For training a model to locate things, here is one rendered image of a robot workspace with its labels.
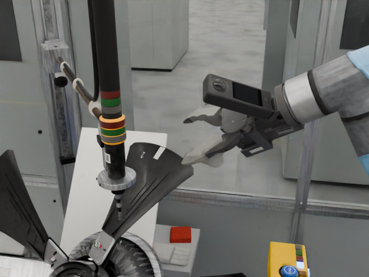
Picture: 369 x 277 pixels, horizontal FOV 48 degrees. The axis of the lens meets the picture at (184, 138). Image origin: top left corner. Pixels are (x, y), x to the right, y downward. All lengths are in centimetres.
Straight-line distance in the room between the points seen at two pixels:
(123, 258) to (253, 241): 76
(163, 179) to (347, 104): 43
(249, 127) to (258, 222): 99
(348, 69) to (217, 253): 123
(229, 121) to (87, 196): 62
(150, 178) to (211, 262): 91
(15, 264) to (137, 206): 39
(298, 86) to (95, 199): 73
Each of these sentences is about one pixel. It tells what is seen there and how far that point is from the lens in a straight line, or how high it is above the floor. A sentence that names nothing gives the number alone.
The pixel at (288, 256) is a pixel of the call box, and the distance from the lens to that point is 122.
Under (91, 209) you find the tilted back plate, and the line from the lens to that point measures 120.
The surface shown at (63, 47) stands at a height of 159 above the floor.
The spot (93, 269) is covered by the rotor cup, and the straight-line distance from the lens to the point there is 89.
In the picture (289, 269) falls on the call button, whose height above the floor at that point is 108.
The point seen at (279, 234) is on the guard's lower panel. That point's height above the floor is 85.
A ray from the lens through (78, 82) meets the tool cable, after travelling 98.
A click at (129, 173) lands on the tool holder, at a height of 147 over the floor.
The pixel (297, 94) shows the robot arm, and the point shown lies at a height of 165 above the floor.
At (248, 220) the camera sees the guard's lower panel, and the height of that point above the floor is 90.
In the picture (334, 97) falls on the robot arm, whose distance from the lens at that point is 64.
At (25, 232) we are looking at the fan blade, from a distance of 102.
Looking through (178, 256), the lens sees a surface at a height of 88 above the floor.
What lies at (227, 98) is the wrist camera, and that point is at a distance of 64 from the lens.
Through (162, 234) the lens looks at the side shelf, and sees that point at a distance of 160.
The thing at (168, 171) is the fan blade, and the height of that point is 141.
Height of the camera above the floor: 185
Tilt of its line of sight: 25 degrees down
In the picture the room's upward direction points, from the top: straight up
